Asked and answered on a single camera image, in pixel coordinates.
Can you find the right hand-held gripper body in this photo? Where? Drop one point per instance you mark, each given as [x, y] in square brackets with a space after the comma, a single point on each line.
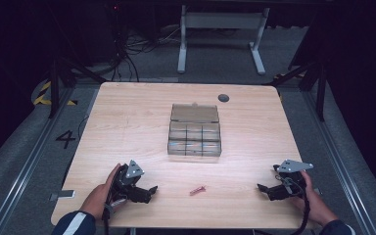
[289, 189]

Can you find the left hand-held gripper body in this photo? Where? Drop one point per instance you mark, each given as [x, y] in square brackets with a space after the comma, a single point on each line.
[124, 182]

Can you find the person's left hand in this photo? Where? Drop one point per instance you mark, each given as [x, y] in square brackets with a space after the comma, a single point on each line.
[98, 199]

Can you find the person's right hand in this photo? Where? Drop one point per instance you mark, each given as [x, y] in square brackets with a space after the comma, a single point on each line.
[316, 204]

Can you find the pink screw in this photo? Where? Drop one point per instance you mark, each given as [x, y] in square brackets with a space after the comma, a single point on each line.
[197, 190]

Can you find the clear plastic compartment box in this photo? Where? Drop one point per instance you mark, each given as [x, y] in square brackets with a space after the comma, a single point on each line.
[194, 130]

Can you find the grey round table grommet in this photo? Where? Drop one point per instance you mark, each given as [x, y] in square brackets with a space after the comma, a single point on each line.
[223, 98]

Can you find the black metal stand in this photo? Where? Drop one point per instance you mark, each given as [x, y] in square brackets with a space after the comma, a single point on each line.
[55, 88]
[321, 94]

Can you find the yellow black hazard tape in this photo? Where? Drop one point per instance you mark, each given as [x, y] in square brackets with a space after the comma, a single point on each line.
[42, 96]

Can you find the grey metal floor rail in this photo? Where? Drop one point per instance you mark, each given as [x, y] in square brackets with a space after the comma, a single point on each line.
[339, 163]
[29, 163]

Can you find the grey metal bracket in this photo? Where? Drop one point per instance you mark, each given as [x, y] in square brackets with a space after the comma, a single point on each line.
[62, 195]

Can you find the white metal desk frame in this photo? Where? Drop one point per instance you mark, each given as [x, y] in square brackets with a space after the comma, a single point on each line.
[222, 20]

